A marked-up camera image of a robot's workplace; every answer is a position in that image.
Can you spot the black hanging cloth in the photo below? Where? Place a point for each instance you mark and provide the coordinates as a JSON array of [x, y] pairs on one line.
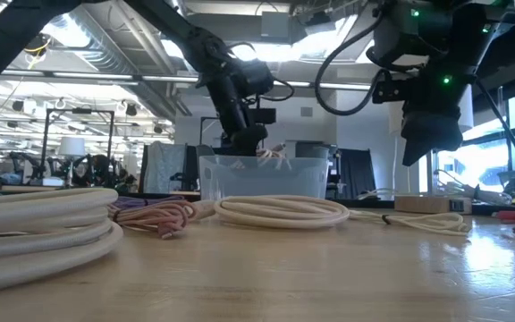
[[358, 174]]

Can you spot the white background table lamp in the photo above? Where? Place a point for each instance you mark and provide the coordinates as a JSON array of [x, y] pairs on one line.
[[71, 146]]

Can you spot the clear plastic container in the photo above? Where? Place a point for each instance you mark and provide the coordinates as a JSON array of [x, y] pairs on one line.
[[284, 183]]

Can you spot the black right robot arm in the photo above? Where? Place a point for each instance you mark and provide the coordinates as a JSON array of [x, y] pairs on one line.
[[441, 27]]

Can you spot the black background rig frame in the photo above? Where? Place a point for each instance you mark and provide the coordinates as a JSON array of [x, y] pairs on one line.
[[80, 111]]

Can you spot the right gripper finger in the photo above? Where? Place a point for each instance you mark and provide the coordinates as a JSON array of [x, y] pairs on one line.
[[432, 134]]

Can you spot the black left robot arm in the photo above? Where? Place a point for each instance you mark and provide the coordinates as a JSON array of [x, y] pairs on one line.
[[204, 42]]

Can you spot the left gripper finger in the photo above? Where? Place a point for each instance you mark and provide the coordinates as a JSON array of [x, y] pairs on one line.
[[249, 141]]

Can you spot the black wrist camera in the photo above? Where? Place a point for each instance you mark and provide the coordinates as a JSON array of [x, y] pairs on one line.
[[262, 115]]

